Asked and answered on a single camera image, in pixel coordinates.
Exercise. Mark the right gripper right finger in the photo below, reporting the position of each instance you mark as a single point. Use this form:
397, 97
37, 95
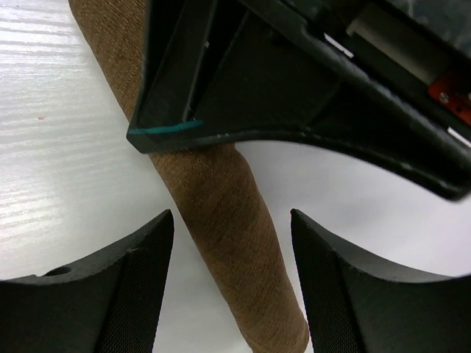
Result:
357, 301

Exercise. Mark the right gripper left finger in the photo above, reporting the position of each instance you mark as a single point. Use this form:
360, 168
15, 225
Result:
109, 301

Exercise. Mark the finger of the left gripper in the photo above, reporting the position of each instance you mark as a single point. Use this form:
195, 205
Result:
215, 72

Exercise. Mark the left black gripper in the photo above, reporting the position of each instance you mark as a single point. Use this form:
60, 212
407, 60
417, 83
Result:
397, 69

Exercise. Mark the brown cloth napkin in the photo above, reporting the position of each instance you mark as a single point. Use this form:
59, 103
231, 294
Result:
214, 190

